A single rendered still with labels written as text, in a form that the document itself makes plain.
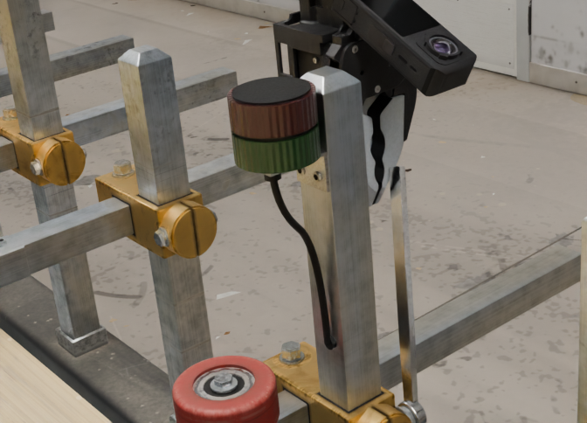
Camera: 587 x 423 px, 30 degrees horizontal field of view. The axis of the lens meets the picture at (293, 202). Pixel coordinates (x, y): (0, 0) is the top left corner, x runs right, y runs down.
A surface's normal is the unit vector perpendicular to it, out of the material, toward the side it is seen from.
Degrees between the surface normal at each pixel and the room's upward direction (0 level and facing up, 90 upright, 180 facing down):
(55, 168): 90
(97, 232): 90
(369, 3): 27
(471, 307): 0
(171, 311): 90
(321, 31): 0
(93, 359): 0
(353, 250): 90
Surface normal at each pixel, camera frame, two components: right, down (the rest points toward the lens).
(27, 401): -0.09, -0.91
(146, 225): -0.78, 0.32
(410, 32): 0.24, -0.69
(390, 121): 0.62, 0.28
